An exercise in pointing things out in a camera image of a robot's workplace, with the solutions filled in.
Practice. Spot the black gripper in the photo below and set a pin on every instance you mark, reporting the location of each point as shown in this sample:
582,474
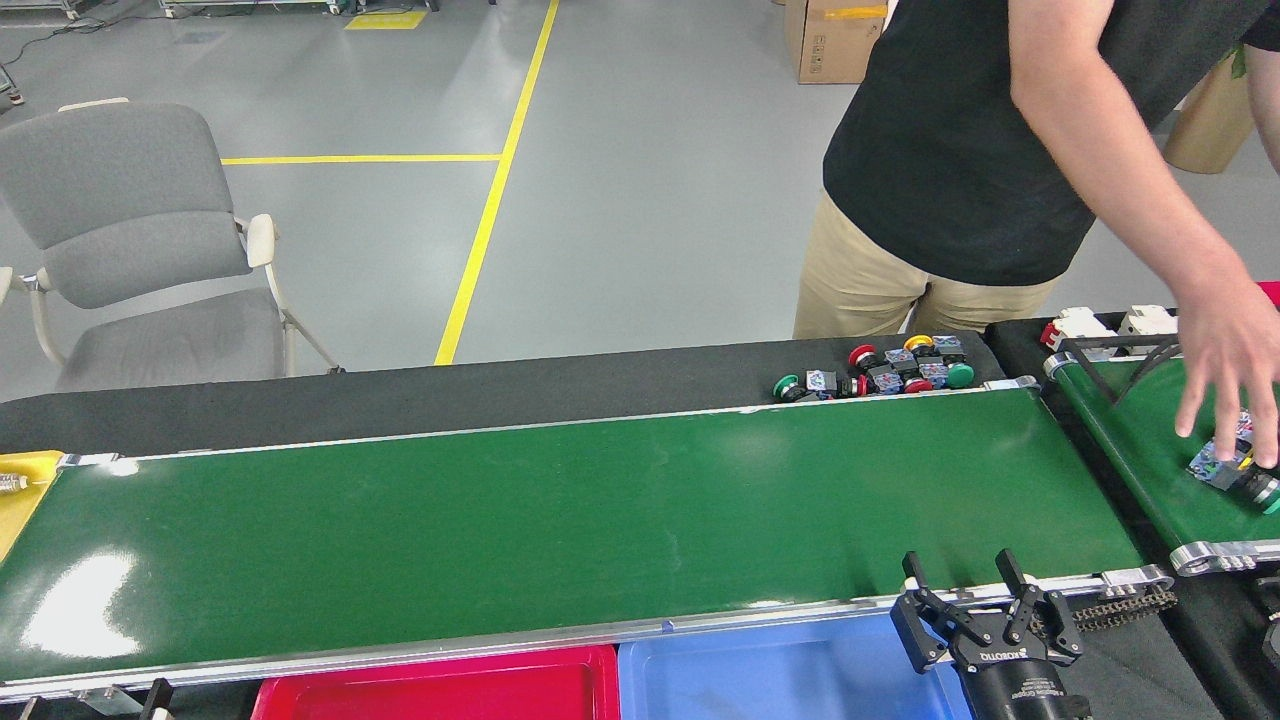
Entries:
1010,690

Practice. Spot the person's right forearm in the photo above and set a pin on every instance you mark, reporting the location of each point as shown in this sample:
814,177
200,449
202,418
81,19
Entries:
1130,170

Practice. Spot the person's left forearm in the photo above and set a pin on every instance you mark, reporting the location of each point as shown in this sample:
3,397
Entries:
1270,110

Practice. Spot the short green conveyor belt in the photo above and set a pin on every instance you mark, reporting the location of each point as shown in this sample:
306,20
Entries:
1130,460

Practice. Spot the long green conveyor belt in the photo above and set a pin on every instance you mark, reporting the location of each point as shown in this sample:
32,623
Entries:
500,520

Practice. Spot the person's right hand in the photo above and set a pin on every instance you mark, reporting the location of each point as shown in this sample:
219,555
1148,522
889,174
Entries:
1230,340

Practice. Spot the blue plastic bin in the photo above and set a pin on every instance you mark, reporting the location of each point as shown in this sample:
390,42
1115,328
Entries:
780,670

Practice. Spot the person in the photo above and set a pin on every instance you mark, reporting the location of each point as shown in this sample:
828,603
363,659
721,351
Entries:
950,150

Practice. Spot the potted plant in brown pot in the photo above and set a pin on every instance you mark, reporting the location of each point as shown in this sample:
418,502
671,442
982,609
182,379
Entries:
1210,130

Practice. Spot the red plastic bin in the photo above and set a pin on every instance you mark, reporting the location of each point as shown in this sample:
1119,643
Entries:
450,690

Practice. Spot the brown cardboard box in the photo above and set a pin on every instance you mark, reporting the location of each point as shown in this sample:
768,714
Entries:
830,45

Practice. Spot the white metal wheeled rack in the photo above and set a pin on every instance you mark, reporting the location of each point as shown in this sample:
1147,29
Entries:
40,5
250,3

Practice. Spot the grey padded armchair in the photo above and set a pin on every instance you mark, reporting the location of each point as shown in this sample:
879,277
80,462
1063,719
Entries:
120,200

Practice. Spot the yellow plastic bin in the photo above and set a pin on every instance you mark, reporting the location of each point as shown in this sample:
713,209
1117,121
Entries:
20,520

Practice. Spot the white silver-tipped sensor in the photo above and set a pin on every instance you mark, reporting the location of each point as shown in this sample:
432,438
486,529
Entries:
10,483

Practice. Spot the black triangular guide bracket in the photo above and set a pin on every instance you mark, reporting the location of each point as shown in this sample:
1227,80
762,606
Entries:
1115,393

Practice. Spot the grey metal frame trolley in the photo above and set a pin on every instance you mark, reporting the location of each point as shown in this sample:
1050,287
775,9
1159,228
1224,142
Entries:
8,92

